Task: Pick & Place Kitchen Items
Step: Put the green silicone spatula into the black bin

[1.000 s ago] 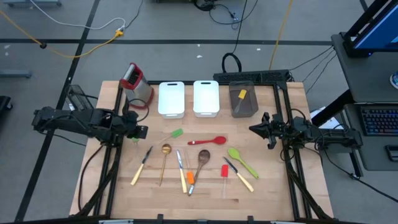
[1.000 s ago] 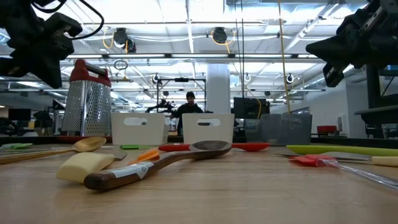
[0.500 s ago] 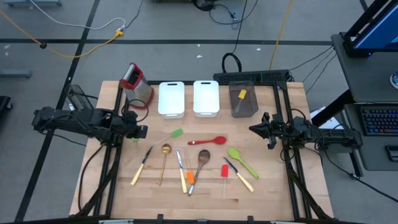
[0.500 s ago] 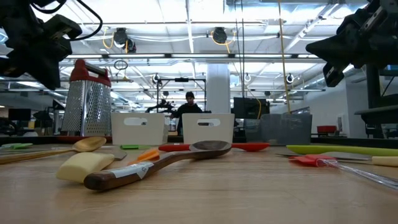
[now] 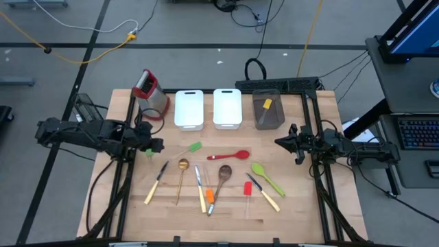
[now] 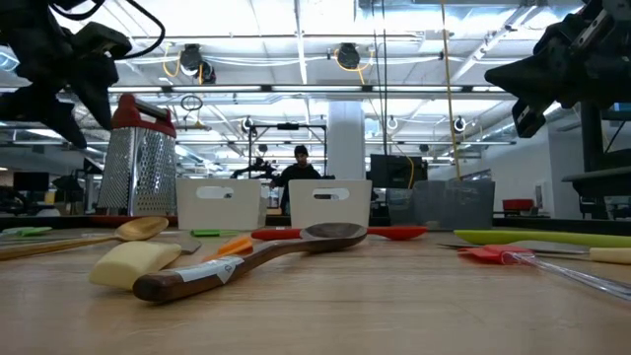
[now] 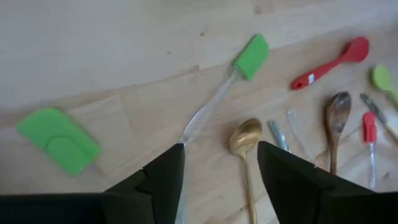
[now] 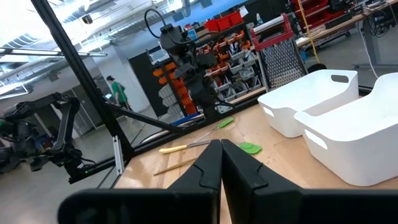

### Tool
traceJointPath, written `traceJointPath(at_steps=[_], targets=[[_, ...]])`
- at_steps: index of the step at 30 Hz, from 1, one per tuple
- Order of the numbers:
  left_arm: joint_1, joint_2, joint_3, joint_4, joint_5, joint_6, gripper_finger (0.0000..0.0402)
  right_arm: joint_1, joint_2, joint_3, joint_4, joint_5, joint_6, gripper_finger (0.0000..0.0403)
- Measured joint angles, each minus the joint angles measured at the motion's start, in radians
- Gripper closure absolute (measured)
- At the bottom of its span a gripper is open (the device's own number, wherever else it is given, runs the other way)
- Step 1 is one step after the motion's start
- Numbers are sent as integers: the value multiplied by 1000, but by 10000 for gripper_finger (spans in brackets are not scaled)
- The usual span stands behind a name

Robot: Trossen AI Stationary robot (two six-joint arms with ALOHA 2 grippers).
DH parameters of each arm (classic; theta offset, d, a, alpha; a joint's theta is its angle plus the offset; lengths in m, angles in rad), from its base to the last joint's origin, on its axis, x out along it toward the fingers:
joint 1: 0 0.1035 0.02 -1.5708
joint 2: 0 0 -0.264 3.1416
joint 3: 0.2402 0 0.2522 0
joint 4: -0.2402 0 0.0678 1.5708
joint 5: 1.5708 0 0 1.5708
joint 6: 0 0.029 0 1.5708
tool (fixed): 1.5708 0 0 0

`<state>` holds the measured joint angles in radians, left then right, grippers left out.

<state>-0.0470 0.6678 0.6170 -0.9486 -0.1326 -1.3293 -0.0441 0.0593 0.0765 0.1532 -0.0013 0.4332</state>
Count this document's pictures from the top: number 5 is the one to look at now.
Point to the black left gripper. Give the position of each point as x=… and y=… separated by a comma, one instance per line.
x=151, y=135

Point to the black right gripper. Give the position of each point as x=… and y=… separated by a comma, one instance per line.
x=305, y=144

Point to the green silicone spoon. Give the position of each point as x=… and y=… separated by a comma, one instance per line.
x=258, y=168

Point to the dark wooden spoon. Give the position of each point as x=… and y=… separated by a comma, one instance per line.
x=224, y=171

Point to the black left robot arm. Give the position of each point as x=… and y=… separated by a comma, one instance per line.
x=85, y=133

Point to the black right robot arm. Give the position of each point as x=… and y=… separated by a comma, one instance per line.
x=370, y=152

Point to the grey translucent plastic bin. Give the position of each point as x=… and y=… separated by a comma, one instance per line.
x=276, y=116

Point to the gold metal spoon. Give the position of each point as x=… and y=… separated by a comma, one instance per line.
x=183, y=164

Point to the white plastic bin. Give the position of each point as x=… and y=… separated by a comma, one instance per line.
x=188, y=109
x=227, y=108

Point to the red silicone spoon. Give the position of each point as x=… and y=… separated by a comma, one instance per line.
x=241, y=154

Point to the black power strip box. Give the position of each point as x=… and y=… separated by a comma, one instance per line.
x=274, y=84

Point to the white paper sheet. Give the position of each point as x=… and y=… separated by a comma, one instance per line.
x=350, y=125

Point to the grey computer desk cart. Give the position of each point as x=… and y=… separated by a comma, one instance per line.
x=401, y=85

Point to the black backlit keyboard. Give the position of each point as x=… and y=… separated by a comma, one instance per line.
x=418, y=132

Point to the black floor puck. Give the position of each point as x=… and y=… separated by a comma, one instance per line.
x=47, y=50

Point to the grey stand foot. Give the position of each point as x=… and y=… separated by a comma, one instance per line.
x=34, y=3
x=17, y=81

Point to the black floor object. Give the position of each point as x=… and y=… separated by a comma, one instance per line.
x=5, y=115

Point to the computer monitor blue screen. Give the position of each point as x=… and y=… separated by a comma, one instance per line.
x=418, y=37

